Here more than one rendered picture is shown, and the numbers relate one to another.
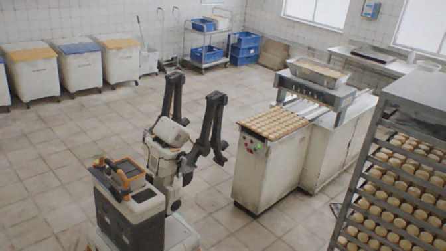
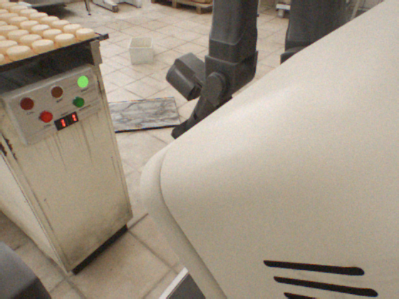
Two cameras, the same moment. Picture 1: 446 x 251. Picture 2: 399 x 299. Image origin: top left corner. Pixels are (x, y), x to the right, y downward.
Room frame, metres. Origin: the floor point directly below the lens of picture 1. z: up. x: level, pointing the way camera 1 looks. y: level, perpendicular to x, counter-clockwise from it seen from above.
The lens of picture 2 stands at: (2.17, 0.49, 1.20)
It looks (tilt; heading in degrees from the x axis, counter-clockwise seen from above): 39 degrees down; 266
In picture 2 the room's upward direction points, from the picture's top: straight up
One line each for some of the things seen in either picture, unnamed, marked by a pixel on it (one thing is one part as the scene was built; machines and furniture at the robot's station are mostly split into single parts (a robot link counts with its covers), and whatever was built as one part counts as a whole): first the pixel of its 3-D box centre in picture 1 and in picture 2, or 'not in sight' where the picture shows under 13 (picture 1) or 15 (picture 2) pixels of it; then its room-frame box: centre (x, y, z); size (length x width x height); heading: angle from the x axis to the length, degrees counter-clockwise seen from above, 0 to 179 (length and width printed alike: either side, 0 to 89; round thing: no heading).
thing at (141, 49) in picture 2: not in sight; (142, 50); (2.57, -2.50, 0.08); 0.30 x 0.22 x 0.16; 91
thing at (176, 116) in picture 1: (177, 100); not in sight; (2.38, 0.36, 1.18); 0.11 x 0.06 x 0.43; 49
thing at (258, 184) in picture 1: (271, 161); (29, 145); (2.80, -0.51, 0.45); 0.70 x 0.34 x 0.90; 139
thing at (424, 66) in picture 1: (427, 68); not in sight; (4.97, -2.89, 0.94); 0.33 x 0.33 x 0.12
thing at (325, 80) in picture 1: (316, 73); not in sight; (3.18, -0.84, 1.25); 0.56 x 0.29 x 0.14; 49
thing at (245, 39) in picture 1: (243, 39); not in sight; (7.27, -0.25, 0.50); 0.60 x 0.40 x 0.20; 138
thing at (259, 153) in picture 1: (251, 145); (58, 104); (2.52, -0.27, 0.77); 0.24 x 0.04 x 0.14; 49
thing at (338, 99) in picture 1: (311, 96); not in sight; (3.18, -0.84, 1.01); 0.72 x 0.33 x 0.34; 49
